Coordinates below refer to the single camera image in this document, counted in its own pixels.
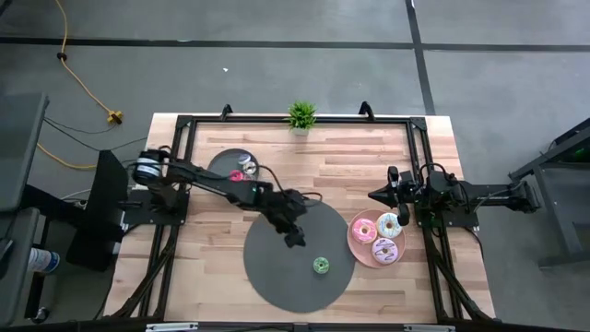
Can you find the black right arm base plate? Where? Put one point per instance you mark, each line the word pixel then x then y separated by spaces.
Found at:
pixel 461 220

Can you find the large purple iced donut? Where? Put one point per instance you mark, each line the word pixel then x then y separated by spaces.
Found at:
pixel 377 256

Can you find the large white iced donut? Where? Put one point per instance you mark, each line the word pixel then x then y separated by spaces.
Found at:
pixel 382 230

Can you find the grey desk top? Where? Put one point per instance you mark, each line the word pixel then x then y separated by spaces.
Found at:
pixel 18 147
pixel 14 286

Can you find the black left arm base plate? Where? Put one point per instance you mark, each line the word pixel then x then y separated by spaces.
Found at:
pixel 138 214

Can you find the black caster wheel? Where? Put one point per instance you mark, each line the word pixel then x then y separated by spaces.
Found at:
pixel 40 315

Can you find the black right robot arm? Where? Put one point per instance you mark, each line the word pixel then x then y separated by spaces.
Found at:
pixel 488 196

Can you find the green plant in white pot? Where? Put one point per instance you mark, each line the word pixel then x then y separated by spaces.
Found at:
pixel 302 115

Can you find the pink round plate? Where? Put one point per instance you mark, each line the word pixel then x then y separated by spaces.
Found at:
pixel 358 254

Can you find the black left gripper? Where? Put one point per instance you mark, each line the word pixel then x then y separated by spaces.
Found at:
pixel 286 207

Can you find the grey round plate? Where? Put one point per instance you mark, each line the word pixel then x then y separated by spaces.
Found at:
pixel 221 161

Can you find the black slanted panel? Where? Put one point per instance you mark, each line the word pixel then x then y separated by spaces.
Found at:
pixel 106 207

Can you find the round grey woven placemat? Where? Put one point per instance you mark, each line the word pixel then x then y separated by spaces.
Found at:
pixel 286 286

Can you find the large pink iced donut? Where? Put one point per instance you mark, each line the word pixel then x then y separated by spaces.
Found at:
pixel 357 235

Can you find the silver metal bracket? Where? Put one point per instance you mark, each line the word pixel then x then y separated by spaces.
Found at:
pixel 428 328
pixel 170 327

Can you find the black desk leg frame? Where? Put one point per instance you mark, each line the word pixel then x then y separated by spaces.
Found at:
pixel 46 198

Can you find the black aluminium table frame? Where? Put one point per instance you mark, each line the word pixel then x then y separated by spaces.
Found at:
pixel 230 120

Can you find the small chocolate iced donut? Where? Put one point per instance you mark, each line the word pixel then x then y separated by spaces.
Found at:
pixel 253 169

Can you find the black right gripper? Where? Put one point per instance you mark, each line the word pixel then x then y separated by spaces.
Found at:
pixel 404 193

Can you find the black metal stand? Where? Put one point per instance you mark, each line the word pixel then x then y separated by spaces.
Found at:
pixel 555 216

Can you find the small green iced donut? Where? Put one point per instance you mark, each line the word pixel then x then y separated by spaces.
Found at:
pixel 316 269

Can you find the small red iced donut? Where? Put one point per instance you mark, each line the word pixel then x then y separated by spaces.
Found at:
pixel 233 176

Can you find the white bottle with blue cap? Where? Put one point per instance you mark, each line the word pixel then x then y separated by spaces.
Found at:
pixel 43 260

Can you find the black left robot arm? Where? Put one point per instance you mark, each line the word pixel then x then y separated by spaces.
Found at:
pixel 216 182

